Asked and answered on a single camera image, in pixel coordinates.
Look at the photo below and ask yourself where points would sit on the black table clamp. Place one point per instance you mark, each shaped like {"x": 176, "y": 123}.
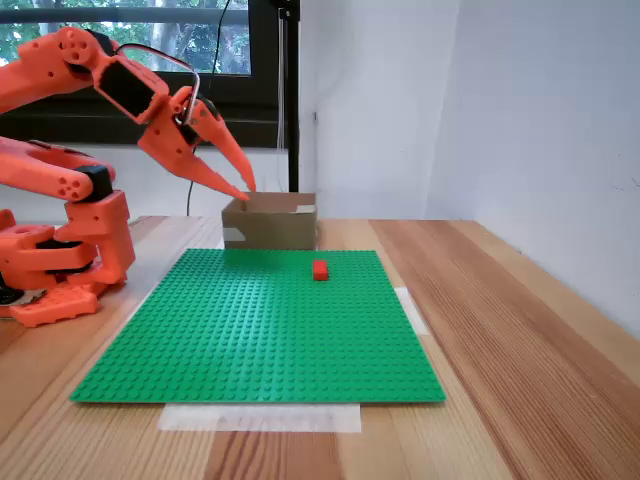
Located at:
{"x": 7, "y": 297}

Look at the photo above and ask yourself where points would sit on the translucent masking tape strip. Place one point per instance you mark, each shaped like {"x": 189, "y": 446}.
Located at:
{"x": 412, "y": 310}
{"x": 260, "y": 419}

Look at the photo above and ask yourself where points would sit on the black window frame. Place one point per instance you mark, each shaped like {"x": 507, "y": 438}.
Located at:
{"x": 250, "y": 130}

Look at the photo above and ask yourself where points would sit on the red lego block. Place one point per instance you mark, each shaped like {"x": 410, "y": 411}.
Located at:
{"x": 320, "y": 270}

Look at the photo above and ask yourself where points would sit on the green lego baseplate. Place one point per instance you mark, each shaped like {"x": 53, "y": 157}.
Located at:
{"x": 225, "y": 340}

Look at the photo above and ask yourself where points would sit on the open cardboard box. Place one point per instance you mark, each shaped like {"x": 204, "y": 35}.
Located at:
{"x": 280, "y": 230}

